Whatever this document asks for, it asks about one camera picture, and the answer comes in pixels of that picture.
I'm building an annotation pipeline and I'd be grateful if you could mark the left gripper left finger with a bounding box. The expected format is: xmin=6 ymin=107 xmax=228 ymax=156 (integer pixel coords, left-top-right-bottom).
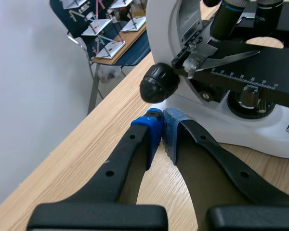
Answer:
xmin=26 ymin=108 xmax=169 ymax=231

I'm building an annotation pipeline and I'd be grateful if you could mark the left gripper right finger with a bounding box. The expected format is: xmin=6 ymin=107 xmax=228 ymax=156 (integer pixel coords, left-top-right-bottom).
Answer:
xmin=162 ymin=107 xmax=289 ymax=231

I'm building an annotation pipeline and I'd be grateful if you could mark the white and black microscope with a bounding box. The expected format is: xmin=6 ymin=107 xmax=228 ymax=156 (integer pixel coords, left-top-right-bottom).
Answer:
xmin=139 ymin=0 xmax=289 ymax=160

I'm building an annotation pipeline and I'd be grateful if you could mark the dark blue chair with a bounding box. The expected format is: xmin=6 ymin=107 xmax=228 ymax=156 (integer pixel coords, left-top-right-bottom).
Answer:
xmin=49 ymin=0 xmax=152 ymax=116

